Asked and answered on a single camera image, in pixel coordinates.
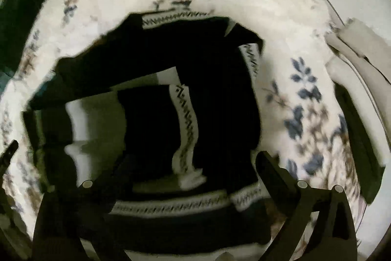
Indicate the dark green folded quilt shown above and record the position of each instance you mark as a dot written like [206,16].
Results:
[17,19]

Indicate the black grey striped sweater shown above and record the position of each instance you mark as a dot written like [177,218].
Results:
[166,113]

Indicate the black folded garment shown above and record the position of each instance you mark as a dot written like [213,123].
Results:
[368,170]

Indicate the floral bed cover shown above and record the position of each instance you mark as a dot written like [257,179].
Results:
[300,114]

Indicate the beige folded garment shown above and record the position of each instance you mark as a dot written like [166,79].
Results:
[362,65]

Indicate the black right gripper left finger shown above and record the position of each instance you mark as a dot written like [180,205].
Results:
[68,215]

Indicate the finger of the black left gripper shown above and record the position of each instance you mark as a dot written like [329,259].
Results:
[7,155]

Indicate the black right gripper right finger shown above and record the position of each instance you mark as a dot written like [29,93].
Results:
[333,237]

